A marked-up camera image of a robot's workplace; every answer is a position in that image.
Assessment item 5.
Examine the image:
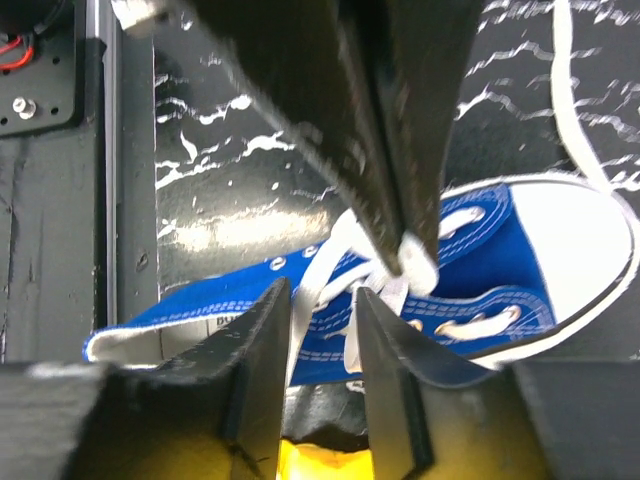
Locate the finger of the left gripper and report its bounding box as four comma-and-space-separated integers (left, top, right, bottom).
186, 1, 402, 274
344, 1, 483, 260

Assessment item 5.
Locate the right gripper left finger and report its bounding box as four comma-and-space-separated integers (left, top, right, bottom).
1, 278, 291, 479

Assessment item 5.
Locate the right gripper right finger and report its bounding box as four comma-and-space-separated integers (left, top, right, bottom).
356, 288, 639, 479

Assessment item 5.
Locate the white shoelace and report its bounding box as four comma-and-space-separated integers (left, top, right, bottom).
287, 204, 521, 374

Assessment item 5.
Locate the blue sneaker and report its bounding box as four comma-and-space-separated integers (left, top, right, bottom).
83, 174, 639, 386

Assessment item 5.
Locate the black marble pattern mat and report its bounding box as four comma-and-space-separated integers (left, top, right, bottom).
149, 0, 640, 361

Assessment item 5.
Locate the white shoelace far sneaker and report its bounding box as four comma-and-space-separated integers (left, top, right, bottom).
550, 1, 639, 213

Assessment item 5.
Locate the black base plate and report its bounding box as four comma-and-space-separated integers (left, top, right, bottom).
1, 1, 158, 363

